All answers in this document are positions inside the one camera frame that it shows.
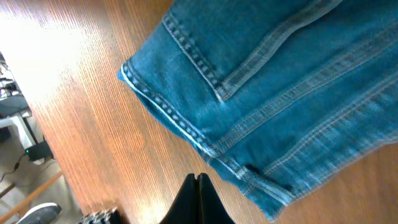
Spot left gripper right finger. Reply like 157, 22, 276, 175
197, 173, 234, 224

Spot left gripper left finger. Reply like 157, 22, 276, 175
160, 174, 197, 224

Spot dark blue jeans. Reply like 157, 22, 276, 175
118, 0, 397, 221

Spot grey shoe on floor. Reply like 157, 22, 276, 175
16, 202, 62, 224

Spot black power adapter box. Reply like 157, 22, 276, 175
25, 141, 53, 162

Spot white table leg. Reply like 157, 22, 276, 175
1, 109, 38, 149

